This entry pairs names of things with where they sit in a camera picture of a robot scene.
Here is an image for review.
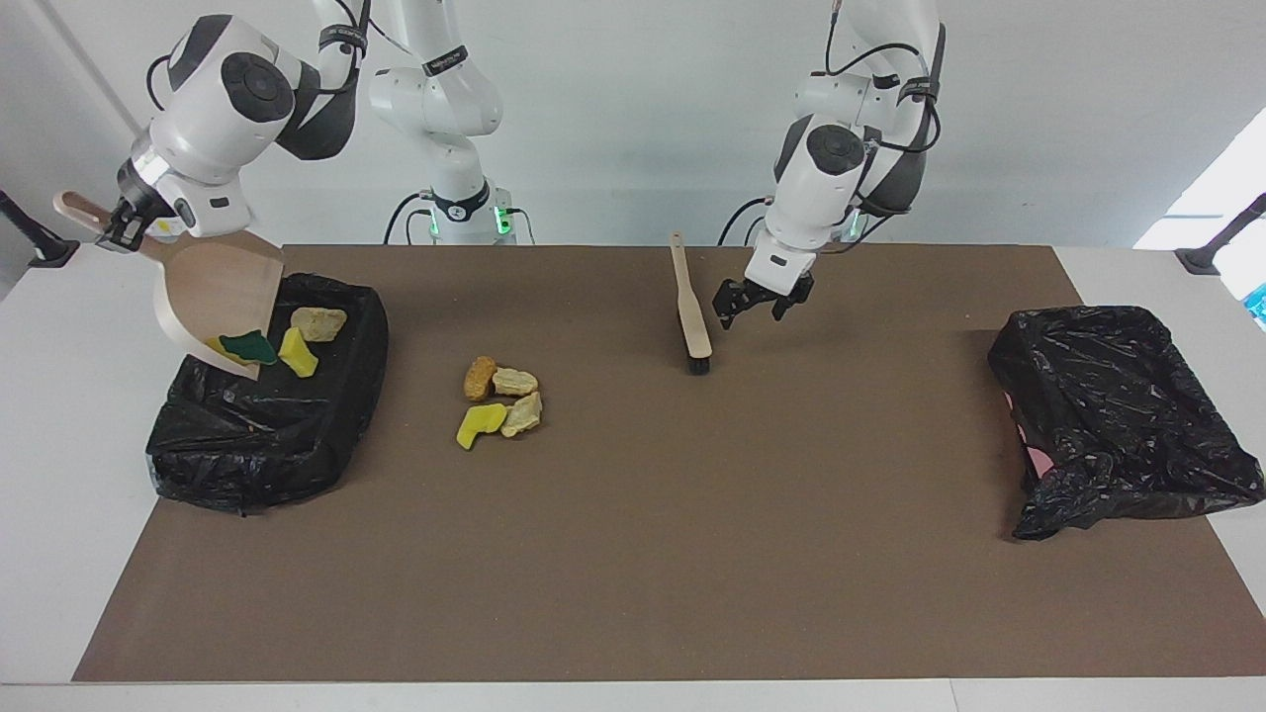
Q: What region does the beige hand brush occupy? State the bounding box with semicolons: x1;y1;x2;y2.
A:
670;232;713;375

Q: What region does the beige plastic dustpan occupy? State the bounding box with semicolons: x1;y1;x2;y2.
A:
53;191;286;381

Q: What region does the long yellow green sponge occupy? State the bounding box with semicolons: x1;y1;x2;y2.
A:
206;329;278;367

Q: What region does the yellow wedge sponge piece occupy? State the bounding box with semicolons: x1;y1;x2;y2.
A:
278;326;320;379

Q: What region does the beige rock-like foam chunk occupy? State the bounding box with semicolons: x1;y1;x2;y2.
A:
290;307;349;343

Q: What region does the beige layered foam piece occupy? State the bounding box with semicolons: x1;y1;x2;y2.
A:
500;391;544;438

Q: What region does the notched yellow green sponge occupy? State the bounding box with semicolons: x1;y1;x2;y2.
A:
456;402;509;451

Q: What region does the pink bin with black bag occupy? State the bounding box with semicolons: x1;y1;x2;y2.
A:
987;305;1266;541

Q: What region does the brown table mat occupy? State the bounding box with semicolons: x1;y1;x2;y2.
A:
72;244;1266;683

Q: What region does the white wall socket box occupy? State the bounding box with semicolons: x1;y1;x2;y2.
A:
148;190;235;238

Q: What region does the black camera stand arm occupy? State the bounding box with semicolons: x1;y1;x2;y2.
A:
0;190;80;269
1175;193;1266;276

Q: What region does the black left base cable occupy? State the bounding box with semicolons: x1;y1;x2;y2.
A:
719;196;784;246

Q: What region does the black base cable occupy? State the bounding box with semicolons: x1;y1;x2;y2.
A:
383;191;436;245
719;196;784;246

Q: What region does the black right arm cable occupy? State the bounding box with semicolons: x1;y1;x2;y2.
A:
146;0;375;112

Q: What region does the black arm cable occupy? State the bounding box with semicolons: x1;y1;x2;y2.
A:
146;0;375;112
824;0;943;155

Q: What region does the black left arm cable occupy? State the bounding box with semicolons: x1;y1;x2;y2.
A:
824;0;943;155

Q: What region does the black right base cable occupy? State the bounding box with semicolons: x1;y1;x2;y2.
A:
383;191;436;245

